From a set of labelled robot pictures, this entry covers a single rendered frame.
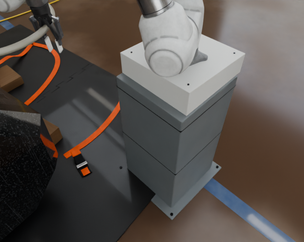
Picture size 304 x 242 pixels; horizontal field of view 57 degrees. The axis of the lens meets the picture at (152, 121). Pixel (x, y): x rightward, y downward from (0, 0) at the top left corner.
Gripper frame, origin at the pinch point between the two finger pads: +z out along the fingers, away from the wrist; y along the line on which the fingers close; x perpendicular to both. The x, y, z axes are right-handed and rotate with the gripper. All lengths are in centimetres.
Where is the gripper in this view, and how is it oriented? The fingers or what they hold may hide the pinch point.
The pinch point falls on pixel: (53, 44)
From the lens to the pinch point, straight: 143.3
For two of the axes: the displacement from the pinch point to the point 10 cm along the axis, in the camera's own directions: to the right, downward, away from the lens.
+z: 0.6, 6.5, 7.6
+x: -1.9, 7.5, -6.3
